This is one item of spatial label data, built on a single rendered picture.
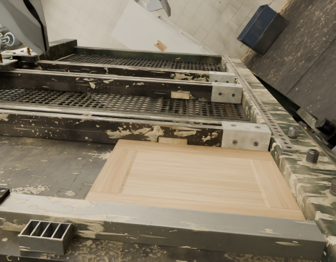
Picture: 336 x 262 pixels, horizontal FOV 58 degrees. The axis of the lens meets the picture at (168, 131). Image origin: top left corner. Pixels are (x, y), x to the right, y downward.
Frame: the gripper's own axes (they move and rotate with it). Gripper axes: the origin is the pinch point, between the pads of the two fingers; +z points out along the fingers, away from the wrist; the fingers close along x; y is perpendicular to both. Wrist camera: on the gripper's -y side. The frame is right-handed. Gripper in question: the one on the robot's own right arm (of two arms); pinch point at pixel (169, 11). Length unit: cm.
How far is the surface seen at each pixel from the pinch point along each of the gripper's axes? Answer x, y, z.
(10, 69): -32, 74, -13
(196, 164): 29.4, 8.5, 33.5
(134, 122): 18.8, 20.1, 20.3
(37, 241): 59, 29, 20
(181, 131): 18.9, 10.2, 28.1
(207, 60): -132, 1, 41
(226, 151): 21.2, 1.6, 37.5
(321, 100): -151, -66, 116
